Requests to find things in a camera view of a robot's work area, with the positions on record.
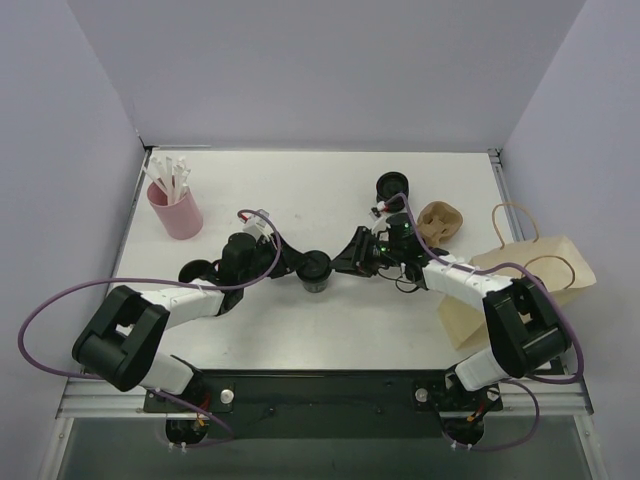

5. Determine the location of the black coffee cup lid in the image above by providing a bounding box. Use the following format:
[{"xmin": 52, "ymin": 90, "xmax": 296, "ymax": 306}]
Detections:
[{"xmin": 296, "ymin": 250, "xmax": 332, "ymax": 282}]

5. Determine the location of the grey paper coffee cup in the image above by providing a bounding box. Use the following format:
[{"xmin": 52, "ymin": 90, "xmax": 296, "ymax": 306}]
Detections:
[{"xmin": 302, "ymin": 278, "xmax": 328, "ymax": 294}]

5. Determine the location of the stack of black lids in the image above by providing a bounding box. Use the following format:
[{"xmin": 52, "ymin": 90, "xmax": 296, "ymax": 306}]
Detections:
[{"xmin": 375, "ymin": 171, "xmax": 410, "ymax": 202}]

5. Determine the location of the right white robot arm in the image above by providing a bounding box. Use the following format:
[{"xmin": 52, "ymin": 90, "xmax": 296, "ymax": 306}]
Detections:
[{"xmin": 331, "ymin": 213, "xmax": 572, "ymax": 408}]

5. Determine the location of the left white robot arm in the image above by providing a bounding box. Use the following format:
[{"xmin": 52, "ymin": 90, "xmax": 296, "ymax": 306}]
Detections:
[{"xmin": 72, "ymin": 233, "xmax": 307, "ymax": 411}]

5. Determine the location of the brown paper takeout bag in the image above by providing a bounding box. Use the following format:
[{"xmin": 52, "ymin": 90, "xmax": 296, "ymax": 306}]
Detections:
[{"xmin": 438, "ymin": 235, "xmax": 596, "ymax": 350}]

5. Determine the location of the brown pulp cup carrier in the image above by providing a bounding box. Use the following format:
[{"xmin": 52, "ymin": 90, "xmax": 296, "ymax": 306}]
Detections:
[{"xmin": 417, "ymin": 201, "xmax": 463, "ymax": 247}]

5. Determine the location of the pink straw holder cup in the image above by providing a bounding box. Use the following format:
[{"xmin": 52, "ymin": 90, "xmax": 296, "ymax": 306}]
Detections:
[{"xmin": 146, "ymin": 183, "xmax": 204, "ymax": 240}]

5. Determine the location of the white wrapped straws bundle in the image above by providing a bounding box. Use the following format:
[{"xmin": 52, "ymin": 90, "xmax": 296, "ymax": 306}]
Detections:
[{"xmin": 143, "ymin": 156, "xmax": 191, "ymax": 206}]

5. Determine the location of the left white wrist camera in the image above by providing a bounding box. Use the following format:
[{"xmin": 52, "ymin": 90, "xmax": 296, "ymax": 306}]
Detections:
[{"xmin": 238, "ymin": 209, "xmax": 269, "ymax": 242}]

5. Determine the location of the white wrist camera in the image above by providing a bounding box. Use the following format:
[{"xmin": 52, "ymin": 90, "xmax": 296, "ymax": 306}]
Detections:
[
  {"xmin": 370, "ymin": 201, "xmax": 392, "ymax": 228},
  {"xmin": 238, "ymin": 209, "xmax": 269, "ymax": 242}
]

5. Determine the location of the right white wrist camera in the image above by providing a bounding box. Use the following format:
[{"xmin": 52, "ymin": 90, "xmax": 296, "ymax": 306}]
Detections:
[{"xmin": 370, "ymin": 201, "xmax": 392, "ymax": 228}]

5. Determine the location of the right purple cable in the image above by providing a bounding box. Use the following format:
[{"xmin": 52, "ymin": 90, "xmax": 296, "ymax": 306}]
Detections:
[{"xmin": 382, "ymin": 192, "xmax": 587, "ymax": 451}]

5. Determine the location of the purple cable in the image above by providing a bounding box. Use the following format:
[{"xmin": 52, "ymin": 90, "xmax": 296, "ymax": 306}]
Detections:
[
  {"xmin": 382, "ymin": 192, "xmax": 587, "ymax": 451},
  {"xmin": 18, "ymin": 208, "xmax": 282, "ymax": 446}
]

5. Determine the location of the black mounting base plate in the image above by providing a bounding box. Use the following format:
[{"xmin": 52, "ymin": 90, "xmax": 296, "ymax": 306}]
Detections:
[{"xmin": 143, "ymin": 370, "xmax": 503, "ymax": 445}]

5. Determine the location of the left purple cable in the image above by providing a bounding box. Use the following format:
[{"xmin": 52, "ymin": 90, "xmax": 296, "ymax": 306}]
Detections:
[{"xmin": 18, "ymin": 208, "xmax": 282, "ymax": 446}]

